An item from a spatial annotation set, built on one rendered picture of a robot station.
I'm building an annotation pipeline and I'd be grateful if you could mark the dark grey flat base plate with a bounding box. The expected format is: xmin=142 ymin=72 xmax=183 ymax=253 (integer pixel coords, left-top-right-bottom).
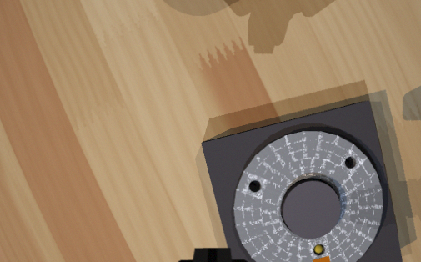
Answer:
xmin=201 ymin=101 xmax=403 ymax=262

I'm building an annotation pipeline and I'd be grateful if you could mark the grey round flange plate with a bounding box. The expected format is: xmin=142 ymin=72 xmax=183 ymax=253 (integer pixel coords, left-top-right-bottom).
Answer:
xmin=233 ymin=131 xmax=383 ymax=262

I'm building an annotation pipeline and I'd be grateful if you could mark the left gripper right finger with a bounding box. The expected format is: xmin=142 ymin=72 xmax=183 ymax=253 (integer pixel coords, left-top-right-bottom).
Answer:
xmin=213 ymin=248 xmax=247 ymax=262

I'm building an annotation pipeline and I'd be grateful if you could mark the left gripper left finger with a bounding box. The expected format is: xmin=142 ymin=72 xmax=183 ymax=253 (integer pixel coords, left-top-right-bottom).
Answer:
xmin=179 ymin=248 xmax=213 ymax=262

